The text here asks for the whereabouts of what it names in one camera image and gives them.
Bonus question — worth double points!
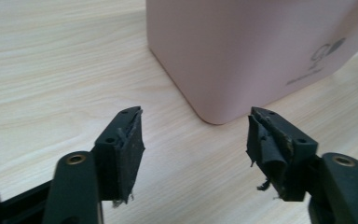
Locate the pink plastic storage box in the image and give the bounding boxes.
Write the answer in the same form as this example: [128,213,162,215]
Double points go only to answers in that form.
[145,0,358,126]

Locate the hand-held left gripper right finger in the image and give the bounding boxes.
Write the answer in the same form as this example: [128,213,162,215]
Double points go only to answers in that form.
[245,106,320,203]

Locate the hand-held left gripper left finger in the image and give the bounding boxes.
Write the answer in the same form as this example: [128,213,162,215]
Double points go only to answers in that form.
[92,105,146,208]

